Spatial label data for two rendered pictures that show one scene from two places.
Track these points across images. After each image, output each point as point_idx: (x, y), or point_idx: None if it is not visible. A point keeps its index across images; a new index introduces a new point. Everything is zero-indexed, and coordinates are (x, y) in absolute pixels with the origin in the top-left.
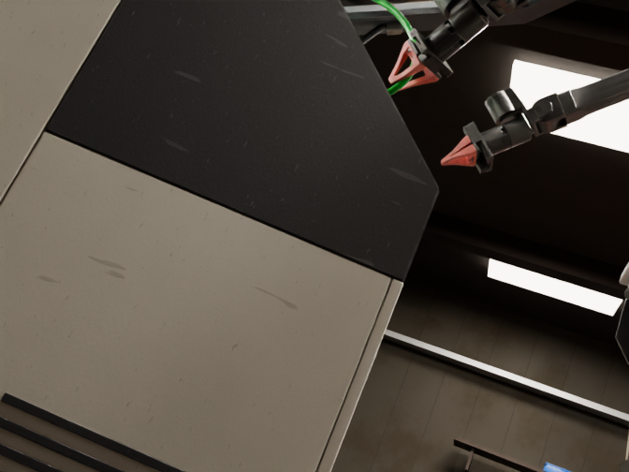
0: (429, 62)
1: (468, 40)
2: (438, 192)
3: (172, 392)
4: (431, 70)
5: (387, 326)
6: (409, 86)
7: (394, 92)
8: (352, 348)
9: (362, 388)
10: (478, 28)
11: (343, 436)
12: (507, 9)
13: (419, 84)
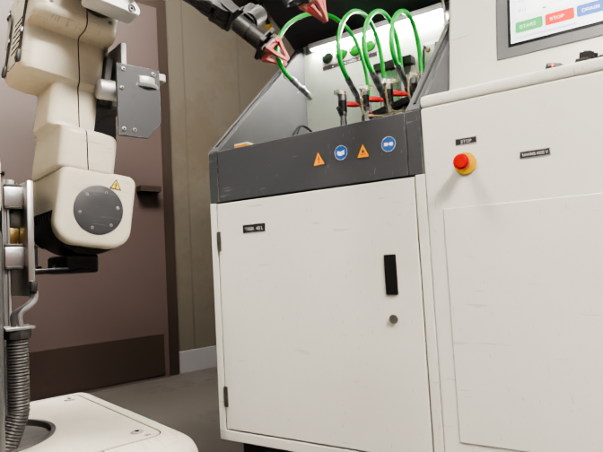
0: (258, 56)
1: (243, 33)
2: (208, 154)
3: None
4: (262, 53)
5: (211, 225)
6: (280, 57)
7: (282, 71)
8: None
9: (213, 256)
10: (235, 30)
11: (214, 279)
12: (222, 14)
13: (275, 54)
